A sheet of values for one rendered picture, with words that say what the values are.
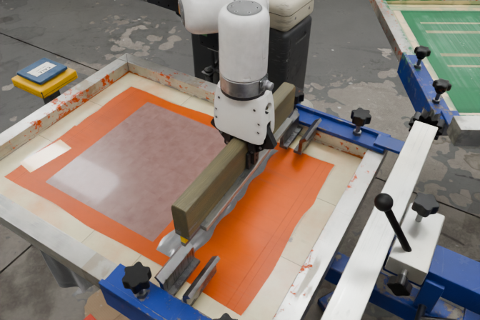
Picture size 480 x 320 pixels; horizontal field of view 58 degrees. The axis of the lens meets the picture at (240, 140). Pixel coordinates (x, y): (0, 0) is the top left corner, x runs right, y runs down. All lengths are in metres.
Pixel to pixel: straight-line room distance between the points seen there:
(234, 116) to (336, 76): 2.39
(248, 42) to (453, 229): 1.80
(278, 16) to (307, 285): 1.27
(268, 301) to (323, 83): 2.32
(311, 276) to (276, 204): 0.19
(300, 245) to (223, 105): 0.31
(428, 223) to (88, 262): 0.58
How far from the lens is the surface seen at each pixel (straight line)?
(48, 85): 1.34
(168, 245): 0.85
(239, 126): 0.73
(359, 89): 2.98
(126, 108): 1.18
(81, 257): 0.83
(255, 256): 0.83
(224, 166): 0.72
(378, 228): 0.79
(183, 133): 1.07
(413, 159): 0.93
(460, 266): 0.79
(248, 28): 0.61
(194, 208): 0.68
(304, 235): 0.86
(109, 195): 0.96
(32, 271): 2.12
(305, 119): 1.04
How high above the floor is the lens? 1.65
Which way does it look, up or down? 42 degrees down
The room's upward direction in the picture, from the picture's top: straight up
